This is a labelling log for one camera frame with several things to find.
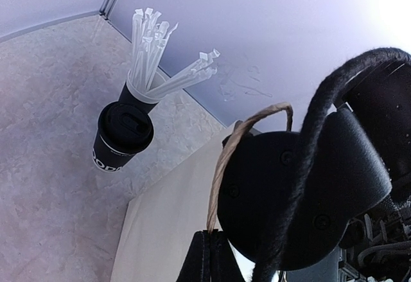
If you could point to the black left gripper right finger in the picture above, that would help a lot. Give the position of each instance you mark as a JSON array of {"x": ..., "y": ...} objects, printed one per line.
[{"x": 224, "y": 267}]

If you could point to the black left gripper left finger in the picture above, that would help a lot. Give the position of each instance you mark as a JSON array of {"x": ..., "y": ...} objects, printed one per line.
[{"x": 196, "y": 266}]

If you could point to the cream paper takeout bag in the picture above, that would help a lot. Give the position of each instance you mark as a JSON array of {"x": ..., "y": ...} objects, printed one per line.
[{"x": 160, "y": 223}]

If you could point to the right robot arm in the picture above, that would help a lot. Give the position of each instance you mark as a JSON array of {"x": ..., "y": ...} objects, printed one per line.
[{"x": 286, "y": 198}]

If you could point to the black cup holding straws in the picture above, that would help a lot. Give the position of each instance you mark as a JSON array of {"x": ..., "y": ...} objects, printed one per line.
[{"x": 130, "y": 95}]

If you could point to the white wrapped straws bundle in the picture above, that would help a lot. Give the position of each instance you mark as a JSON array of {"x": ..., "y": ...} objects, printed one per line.
[{"x": 149, "y": 41}]

